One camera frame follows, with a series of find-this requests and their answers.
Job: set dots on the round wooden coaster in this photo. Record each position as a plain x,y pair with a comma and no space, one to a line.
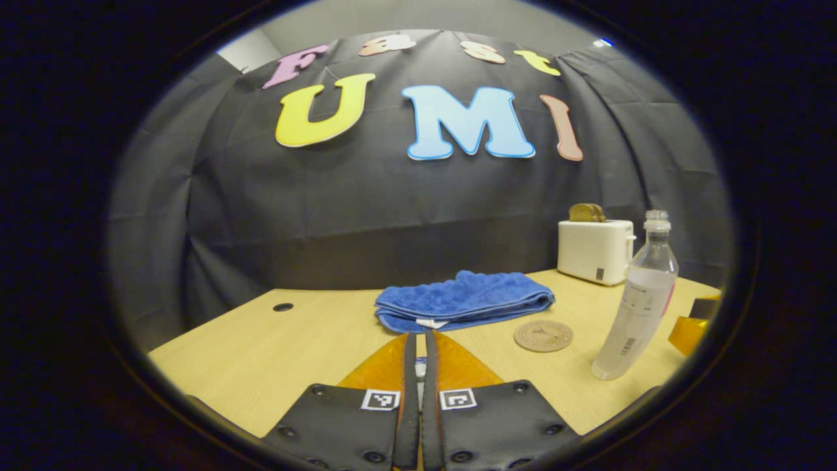
543,336

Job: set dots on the clear plastic water bottle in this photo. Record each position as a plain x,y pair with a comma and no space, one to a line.
637,307

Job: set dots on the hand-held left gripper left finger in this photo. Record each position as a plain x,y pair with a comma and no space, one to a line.
409,392

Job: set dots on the black backdrop cloth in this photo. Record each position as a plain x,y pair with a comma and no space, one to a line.
392,216

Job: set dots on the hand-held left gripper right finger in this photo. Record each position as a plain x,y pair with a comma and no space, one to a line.
430,392

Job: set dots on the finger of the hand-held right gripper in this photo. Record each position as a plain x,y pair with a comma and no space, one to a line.
686,332

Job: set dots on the small ceiling light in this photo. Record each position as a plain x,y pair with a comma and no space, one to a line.
603,42

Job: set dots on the blue folded towel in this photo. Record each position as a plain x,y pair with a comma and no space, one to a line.
464,301

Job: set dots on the white teacup lid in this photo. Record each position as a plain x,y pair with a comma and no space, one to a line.
420,369

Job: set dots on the white toaster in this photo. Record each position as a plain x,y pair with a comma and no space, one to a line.
594,252

